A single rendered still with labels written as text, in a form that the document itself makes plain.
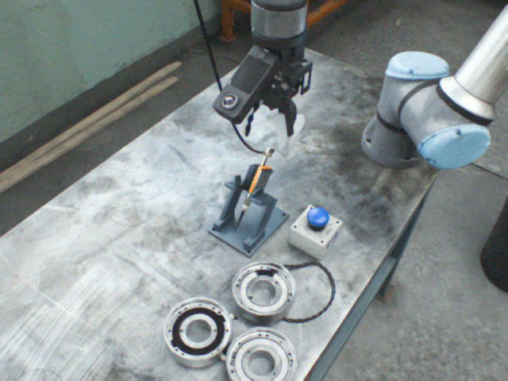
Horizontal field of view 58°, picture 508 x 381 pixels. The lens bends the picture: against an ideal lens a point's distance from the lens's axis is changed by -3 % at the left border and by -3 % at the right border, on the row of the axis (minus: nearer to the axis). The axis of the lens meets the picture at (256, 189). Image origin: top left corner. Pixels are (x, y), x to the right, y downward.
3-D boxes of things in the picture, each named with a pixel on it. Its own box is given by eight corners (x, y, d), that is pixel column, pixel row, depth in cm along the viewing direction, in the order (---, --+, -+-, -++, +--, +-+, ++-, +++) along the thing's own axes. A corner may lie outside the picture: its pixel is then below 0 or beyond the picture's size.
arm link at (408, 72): (417, 94, 106) (434, 40, 96) (445, 131, 97) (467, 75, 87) (367, 98, 104) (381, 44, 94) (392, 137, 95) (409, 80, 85)
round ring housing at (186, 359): (184, 383, 70) (182, 372, 67) (155, 328, 76) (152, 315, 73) (244, 350, 74) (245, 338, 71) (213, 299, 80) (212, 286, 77)
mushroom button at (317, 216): (318, 244, 85) (322, 226, 82) (300, 232, 87) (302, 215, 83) (329, 229, 88) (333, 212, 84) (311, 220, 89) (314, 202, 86)
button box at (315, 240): (320, 261, 86) (324, 245, 82) (287, 242, 88) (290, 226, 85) (341, 233, 90) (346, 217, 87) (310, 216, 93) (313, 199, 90)
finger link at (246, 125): (263, 123, 85) (280, 89, 77) (243, 140, 81) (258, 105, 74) (251, 113, 85) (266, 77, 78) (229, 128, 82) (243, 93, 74)
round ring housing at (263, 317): (279, 337, 75) (281, 325, 72) (221, 311, 78) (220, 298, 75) (303, 286, 82) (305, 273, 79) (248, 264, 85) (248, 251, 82)
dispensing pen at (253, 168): (222, 228, 86) (257, 144, 82) (234, 225, 90) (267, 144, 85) (232, 235, 85) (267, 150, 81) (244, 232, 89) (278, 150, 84)
